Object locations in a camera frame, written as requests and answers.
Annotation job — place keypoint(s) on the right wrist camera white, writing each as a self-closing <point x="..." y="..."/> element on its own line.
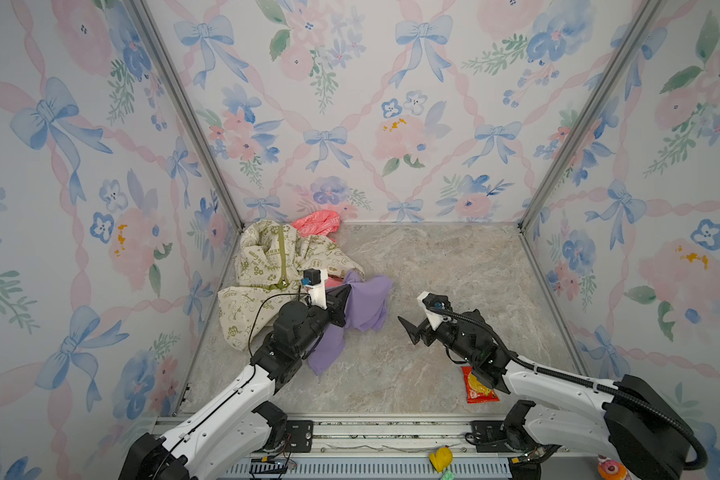
<point x="436" y="307"/>

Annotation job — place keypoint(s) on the cream green patterned cloth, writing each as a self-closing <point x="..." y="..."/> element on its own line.
<point x="268" y="270"/>

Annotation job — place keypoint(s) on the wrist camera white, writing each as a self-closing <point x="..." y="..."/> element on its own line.
<point x="436" y="307"/>
<point x="314" y="282"/>

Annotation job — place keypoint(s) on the right aluminium corner post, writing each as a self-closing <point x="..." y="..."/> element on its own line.
<point x="634" y="36"/>

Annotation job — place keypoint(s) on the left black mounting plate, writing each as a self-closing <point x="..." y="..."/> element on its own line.
<point x="292" y="436"/>

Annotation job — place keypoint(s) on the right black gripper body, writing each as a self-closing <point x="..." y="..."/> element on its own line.
<point x="450" y="336"/>

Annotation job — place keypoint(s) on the purple cloth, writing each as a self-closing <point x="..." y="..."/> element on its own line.
<point x="366" y="309"/>

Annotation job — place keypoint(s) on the red snack packet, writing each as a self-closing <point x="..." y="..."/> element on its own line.
<point x="476" y="392"/>

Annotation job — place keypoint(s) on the left aluminium corner post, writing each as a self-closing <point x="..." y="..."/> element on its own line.
<point x="147" y="28"/>

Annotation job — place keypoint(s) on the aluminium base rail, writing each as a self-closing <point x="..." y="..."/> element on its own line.
<point x="360" y="446"/>

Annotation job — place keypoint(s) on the pink cloth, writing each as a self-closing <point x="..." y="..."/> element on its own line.
<point x="319" y="223"/>

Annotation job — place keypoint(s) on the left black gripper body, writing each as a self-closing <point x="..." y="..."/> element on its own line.
<point x="316" y="323"/>

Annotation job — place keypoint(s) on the aluminium corner post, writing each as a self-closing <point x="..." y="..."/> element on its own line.
<point x="147" y="28"/>
<point x="634" y="36"/>

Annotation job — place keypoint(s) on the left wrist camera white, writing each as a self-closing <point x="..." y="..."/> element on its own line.
<point x="314" y="282"/>

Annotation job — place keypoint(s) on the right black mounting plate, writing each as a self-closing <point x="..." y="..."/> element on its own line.
<point x="486" y="436"/>

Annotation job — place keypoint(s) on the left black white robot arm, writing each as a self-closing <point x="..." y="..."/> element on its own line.
<point x="242" y="419"/>

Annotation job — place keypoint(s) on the yellow rubber duck toy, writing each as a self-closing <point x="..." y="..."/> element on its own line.
<point x="441" y="459"/>

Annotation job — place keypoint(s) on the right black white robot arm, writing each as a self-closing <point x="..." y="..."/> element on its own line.
<point x="623" y="420"/>

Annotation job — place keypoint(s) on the colourful toy bottom right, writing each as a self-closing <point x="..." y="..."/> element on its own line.
<point x="610" y="469"/>

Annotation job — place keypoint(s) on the black mounting plate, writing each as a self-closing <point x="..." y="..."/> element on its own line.
<point x="292" y="436"/>
<point x="486" y="436"/>

